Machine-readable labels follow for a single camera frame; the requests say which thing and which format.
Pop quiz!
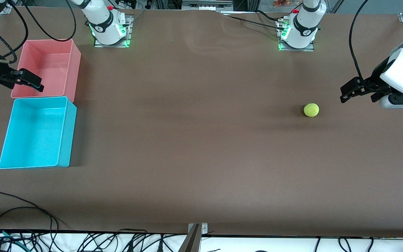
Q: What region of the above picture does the yellow-green tennis ball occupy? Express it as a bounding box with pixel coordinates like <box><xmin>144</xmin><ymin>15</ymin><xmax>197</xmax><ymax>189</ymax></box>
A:
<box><xmin>304</xmin><ymin>103</ymin><xmax>320</xmax><ymax>118</ymax></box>

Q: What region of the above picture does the pink plastic bin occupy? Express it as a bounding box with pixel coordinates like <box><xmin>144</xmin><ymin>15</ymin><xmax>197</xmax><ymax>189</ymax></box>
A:
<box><xmin>10</xmin><ymin>39</ymin><xmax>82</xmax><ymax>103</ymax></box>

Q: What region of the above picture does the blue plastic bin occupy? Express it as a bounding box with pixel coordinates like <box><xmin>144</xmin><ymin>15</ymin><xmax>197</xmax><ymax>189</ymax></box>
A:
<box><xmin>0</xmin><ymin>96</ymin><xmax>77</xmax><ymax>170</ymax></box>

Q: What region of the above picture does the grey metal bar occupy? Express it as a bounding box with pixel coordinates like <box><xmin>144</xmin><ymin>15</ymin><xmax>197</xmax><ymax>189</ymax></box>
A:
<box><xmin>177</xmin><ymin>224</ymin><xmax>202</xmax><ymax>252</ymax></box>

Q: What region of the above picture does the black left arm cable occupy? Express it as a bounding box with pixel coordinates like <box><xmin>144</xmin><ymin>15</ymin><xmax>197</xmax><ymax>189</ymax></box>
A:
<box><xmin>349</xmin><ymin>0</ymin><xmax>372</xmax><ymax>92</ymax></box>

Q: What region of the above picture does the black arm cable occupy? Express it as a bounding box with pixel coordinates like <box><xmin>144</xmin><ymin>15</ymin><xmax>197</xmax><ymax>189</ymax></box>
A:
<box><xmin>0</xmin><ymin>0</ymin><xmax>29</xmax><ymax>64</ymax></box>
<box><xmin>349</xmin><ymin>0</ymin><xmax>372</xmax><ymax>92</ymax></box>
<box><xmin>23</xmin><ymin>0</ymin><xmax>78</xmax><ymax>42</ymax></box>

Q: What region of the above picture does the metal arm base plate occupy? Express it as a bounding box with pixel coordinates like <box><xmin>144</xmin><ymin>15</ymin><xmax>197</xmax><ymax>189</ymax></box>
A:
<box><xmin>278</xmin><ymin>17</ymin><xmax>314</xmax><ymax>52</ymax></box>
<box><xmin>94</xmin><ymin>16</ymin><xmax>132</xmax><ymax>48</ymax></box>

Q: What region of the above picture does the black base power cable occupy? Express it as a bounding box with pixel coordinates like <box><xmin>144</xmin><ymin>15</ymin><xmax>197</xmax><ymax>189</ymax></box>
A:
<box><xmin>228</xmin><ymin>10</ymin><xmax>286</xmax><ymax>30</ymax></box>

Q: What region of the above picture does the aluminium frame profile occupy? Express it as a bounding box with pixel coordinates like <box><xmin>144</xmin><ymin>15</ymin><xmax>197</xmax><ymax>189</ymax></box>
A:
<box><xmin>182</xmin><ymin>0</ymin><xmax>233</xmax><ymax>11</ymax></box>

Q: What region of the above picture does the silver metal bracket plate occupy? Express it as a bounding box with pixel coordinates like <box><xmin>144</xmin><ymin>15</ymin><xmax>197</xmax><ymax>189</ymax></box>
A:
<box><xmin>188</xmin><ymin>223</ymin><xmax>208</xmax><ymax>236</ymax></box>

